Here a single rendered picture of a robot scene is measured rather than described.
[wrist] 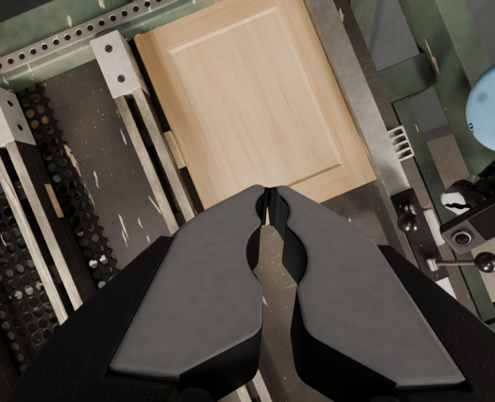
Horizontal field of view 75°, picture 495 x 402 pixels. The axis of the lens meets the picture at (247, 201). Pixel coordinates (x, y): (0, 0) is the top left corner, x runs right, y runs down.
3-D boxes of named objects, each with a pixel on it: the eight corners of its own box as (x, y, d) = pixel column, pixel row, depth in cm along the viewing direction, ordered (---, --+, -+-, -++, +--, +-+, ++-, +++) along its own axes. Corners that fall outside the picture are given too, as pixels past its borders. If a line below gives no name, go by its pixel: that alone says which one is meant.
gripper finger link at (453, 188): (463, 199, 56) (502, 199, 48) (455, 206, 56) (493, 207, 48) (445, 179, 56) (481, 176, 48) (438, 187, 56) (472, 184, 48)
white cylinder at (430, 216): (440, 240, 72) (426, 206, 72) (448, 242, 69) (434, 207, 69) (427, 245, 72) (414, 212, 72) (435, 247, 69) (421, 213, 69)
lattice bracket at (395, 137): (396, 128, 72) (402, 124, 69) (408, 156, 72) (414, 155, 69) (379, 135, 72) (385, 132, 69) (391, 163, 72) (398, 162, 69)
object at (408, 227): (415, 197, 67) (415, 212, 55) (422, 214, 67) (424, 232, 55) (397, 203, 69) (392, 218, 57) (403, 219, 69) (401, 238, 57)
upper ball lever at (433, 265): (427, 251, 69) (499, 247, 57) (434, 267, 69) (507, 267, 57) (418, 258, 67) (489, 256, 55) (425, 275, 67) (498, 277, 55)
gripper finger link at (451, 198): (461, 184, 61) (500, 181, 52) (438, 205, 61) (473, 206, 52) (450, 171, 61) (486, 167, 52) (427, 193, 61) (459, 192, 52)
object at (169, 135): (173, 132, 72) (170, 130, 69) (187, 166, 72) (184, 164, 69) (161, 138, 72) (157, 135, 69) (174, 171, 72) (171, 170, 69)
